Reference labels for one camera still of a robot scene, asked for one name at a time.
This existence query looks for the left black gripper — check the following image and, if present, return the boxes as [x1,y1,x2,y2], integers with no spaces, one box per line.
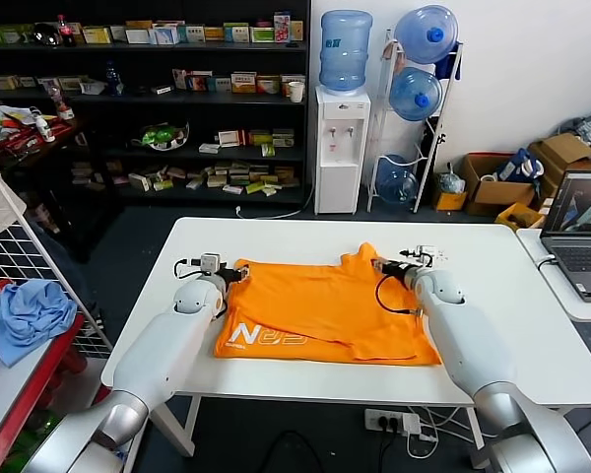
[217,264,252,287]

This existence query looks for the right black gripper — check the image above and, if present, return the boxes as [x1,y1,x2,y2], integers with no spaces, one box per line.
[371,257,413,280]

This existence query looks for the orange t-shirt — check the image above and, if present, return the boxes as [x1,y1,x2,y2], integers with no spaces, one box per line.
[212,240,443,368]

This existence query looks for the large white table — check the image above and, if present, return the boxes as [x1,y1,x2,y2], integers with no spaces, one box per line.
[99,217,591,459]

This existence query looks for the small yellow box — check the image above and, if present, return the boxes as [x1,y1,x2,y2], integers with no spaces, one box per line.
[430,189,468,213]

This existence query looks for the white water dispenser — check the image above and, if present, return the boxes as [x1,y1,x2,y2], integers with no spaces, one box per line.
[313,86,371,217]

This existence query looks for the clear plastic bag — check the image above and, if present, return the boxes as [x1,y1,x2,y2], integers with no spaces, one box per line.
[435,165,467,196]

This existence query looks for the red white medicine box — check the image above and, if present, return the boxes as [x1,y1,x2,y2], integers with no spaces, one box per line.
[218,129,250,149]

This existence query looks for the open brown cardboard box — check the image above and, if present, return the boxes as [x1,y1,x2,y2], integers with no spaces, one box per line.
[458,154,536,218]

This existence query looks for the black tripod stand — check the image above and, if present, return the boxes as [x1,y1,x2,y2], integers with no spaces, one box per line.
[418,117,448,198]

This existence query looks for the white metal jug rack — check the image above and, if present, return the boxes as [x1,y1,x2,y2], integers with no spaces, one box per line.
[366,28,465,216]

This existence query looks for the yellow plastic crate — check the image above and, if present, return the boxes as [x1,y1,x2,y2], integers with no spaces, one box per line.
[493,202,546,233]

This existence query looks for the white power strip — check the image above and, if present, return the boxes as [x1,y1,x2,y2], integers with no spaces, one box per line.
[363,408,423,438]

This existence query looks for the small white side table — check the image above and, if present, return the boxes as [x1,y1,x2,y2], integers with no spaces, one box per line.
[514,228,591,324]

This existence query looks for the bowl with green packets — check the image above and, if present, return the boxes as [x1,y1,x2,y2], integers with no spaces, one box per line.
[130,122,191,154]

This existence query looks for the black shelving unit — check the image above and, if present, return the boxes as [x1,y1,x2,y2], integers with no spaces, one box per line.
[0,0,312,208]

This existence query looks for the blue tote bag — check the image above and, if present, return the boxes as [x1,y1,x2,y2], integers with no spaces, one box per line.
[495,149,546,184]

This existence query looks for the blue capped water jug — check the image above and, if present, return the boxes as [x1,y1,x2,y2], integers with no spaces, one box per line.
[387,66,444,123]
[392,4,459,66]

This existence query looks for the orange white medicine box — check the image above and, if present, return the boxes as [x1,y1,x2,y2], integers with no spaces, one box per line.
[230,71,257,95]

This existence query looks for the red plastic stool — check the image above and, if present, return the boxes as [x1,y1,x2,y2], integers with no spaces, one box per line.
[58,344,88,378]

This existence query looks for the grey open laptop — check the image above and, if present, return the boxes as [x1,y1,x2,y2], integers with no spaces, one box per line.
[539,170,591,304]

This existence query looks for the dark wooden table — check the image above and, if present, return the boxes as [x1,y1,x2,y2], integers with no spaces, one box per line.
[0,117,124,265]

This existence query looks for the dark blue hanging cloth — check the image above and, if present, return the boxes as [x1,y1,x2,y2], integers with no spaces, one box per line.
[432,43,464,82]

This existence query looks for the blue water jug with label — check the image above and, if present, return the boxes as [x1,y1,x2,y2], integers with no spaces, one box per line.
[317,10,374,98]

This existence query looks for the tan cardboard box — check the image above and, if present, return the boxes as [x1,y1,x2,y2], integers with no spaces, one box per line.
[527,133,591,208]

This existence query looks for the crumpled light blue cloth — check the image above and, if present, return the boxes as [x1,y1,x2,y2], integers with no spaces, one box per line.
[0,279,79,370]

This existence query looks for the blue plastic bottle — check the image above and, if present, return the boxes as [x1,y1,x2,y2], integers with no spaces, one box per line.
[103,61,124,99]

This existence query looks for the small white bottle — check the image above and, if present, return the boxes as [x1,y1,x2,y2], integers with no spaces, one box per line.
[32,111,56,145]

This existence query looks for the clear bottle pink label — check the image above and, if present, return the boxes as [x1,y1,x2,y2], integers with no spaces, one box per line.
[46,83,75,122]

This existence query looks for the pink tall carton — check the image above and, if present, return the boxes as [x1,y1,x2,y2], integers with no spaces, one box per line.
[273,13,292,44]

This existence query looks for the blue white medicine box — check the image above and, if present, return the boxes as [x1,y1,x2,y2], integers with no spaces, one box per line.
[152,26,181,46]

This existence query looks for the green plastic bottle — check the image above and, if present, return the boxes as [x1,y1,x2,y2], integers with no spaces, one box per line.
[7,413,63,473]

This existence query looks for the yellow medicine box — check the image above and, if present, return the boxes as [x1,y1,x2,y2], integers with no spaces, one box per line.
[82,26,113,46]

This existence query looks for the cola bottle red label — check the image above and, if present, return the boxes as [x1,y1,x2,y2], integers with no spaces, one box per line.
[55,14,78,49]

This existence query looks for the shiny black helmet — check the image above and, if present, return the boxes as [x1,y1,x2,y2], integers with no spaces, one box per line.
[32,21,60,49]

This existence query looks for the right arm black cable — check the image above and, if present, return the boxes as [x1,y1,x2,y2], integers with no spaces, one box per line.
[376,275,425,316]

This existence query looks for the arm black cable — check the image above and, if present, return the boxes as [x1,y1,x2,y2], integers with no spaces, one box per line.
[376,275,425,316]
[173,258,203,280]

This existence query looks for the white floor cable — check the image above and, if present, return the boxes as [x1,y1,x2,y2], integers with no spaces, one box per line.
[234,186,316,221]

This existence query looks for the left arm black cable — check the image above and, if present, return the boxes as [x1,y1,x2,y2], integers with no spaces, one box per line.
[173,258,203,280]

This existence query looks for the white cables under table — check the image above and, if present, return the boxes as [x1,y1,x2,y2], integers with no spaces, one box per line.
[406,406,474,459]

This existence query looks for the black floor cable loop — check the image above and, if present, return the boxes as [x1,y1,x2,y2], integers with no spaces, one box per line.
[263,431,326,473]

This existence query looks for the white wire grid panel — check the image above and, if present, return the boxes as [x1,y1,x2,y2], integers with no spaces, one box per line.
[0,132,113,361]

